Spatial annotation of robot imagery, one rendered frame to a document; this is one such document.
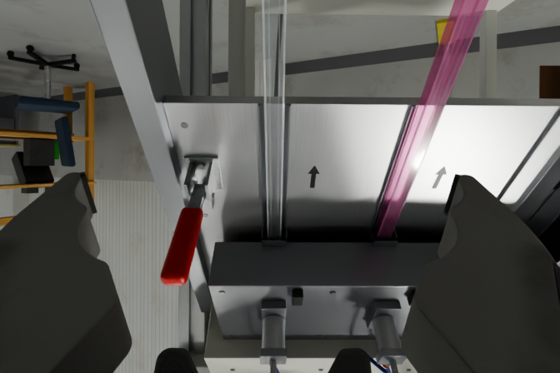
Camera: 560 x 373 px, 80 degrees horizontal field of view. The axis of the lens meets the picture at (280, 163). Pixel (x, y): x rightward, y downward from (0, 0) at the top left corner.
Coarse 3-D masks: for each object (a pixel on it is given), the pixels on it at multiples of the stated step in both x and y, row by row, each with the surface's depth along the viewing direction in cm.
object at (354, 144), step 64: (192, 128) 26; (256, 128) 26; (320, 128) 26; (384, 128) 26; (448, 128) 26; (512, 128) 26; (256, 192) 31; (320, 192) 31; (384, 192) 30; (448, 192) 31; (512, 192) 31
